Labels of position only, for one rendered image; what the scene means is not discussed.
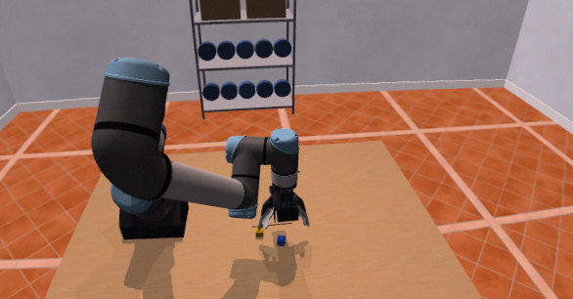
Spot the yellow die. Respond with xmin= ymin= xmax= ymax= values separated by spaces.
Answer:
xmin=255 ymin=227 xmax=264 ymax=237

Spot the blue die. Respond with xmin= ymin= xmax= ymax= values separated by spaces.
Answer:
xmin=277 ymin=235 xmax=286 ymax=246

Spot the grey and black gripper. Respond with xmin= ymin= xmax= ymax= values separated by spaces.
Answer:
xmin=258 ymin=182 xmax=309 ymax=231

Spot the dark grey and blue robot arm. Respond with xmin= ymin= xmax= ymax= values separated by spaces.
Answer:
xmin=91 ymin=58 xmax=300 ymax=222

